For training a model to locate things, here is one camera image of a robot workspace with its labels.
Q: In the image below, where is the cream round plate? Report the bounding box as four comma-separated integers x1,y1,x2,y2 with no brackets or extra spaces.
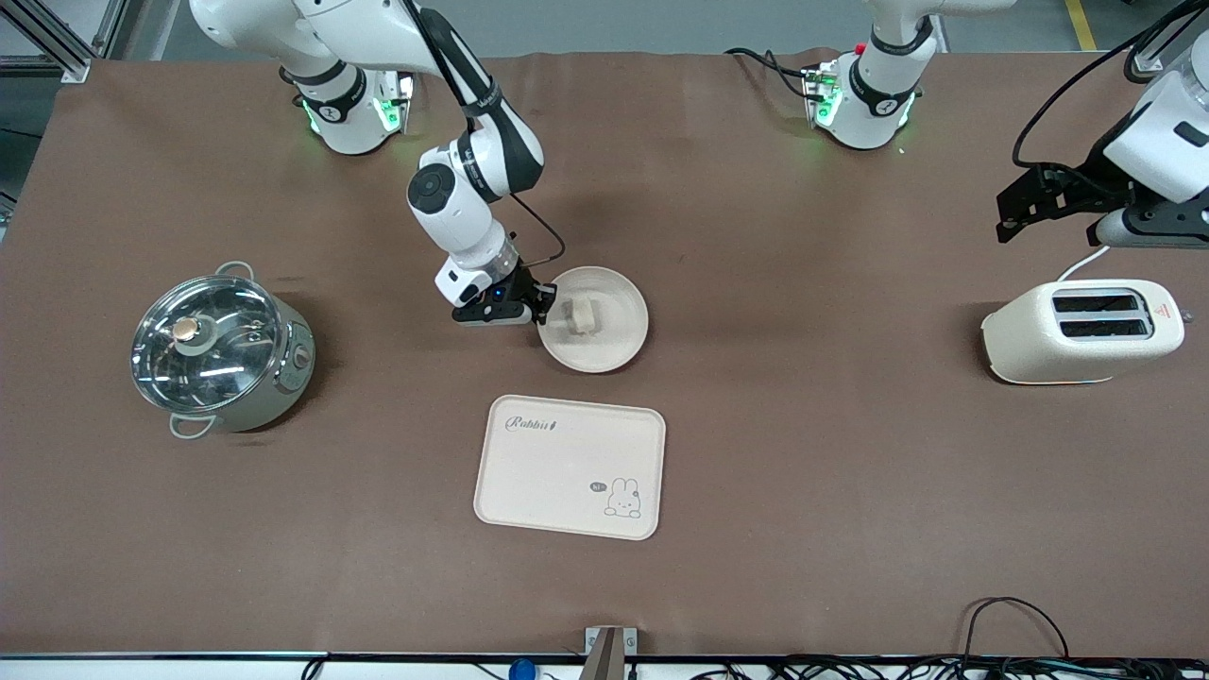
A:
536,265,651,375

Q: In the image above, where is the cream two-slot toaster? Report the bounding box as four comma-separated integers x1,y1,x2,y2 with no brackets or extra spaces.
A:
981,279,1187,385

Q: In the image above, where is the cream rabbit print tray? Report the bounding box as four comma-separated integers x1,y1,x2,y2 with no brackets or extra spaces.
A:
473,394,668,541

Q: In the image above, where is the steel pot with glass lid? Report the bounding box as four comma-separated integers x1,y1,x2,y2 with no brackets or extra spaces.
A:
130,262,316,441

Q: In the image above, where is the glass pot lid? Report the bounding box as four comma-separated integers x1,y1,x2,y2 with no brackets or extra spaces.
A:
130,275,284,414

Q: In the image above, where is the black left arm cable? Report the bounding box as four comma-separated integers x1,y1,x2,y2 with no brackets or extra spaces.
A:
1011,0,1209,173

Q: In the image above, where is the white toaster cable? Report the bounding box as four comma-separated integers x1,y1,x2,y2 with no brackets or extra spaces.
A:
1056,245,1114,282

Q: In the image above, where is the black base cable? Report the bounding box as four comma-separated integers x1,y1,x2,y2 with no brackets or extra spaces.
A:
724,47,815,101

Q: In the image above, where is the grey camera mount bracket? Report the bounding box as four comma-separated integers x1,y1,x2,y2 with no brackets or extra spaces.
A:
584,626,639,680

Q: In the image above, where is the black looped cable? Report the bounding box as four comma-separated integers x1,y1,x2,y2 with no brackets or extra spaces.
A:
959,596,1071,662

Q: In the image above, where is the black cable bundle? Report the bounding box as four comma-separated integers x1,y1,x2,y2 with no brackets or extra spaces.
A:
690,655,1209,680

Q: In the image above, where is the aluminium frame profile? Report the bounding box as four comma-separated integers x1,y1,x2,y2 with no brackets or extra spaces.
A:
0,0,129,84

